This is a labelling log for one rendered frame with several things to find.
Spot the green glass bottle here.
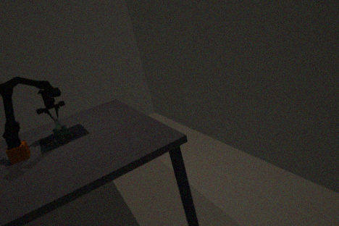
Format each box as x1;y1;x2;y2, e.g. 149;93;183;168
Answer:
52;116;70;140

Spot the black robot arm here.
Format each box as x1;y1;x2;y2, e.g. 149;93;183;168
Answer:
0;77;62;150

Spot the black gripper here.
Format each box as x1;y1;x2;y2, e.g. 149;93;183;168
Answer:
36;97;65;119

